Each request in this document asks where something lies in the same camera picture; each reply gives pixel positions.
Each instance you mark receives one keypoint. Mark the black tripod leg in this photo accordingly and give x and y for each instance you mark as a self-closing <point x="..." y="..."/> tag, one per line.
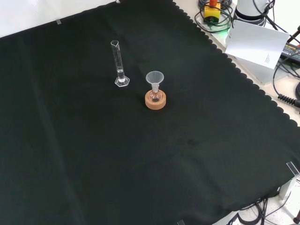
<point x="294" y="35"/>

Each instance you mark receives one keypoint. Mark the black bench cloth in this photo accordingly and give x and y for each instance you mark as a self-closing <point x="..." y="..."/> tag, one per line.
<point x="93" y="140"/>

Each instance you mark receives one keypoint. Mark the clear cloth clip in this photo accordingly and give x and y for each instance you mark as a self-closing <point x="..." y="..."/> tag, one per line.
<point x="293" y="167"/>
<point x="181" y="222"/>

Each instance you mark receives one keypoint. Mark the black power adapter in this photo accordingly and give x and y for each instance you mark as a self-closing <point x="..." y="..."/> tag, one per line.
<point x="291" y="50"/>

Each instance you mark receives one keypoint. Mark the small round-bottom glass flask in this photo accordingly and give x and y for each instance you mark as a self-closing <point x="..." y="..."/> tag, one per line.
<point x="155" y="96"/>

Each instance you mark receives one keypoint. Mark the yellow stop button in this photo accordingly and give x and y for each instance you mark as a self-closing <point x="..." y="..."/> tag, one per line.
<point x="212" y="14"/>

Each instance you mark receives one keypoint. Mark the clear plastic funnel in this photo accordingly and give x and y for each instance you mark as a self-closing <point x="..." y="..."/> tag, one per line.
<point x="154" y="78"/>

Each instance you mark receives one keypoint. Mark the clear glass graduated cylinder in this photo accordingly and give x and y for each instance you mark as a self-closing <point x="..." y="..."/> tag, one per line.
<point x="120" y="76"/>

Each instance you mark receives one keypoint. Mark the grey tape piece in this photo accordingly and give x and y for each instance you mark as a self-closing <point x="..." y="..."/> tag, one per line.
<point x="58" y="22"/>

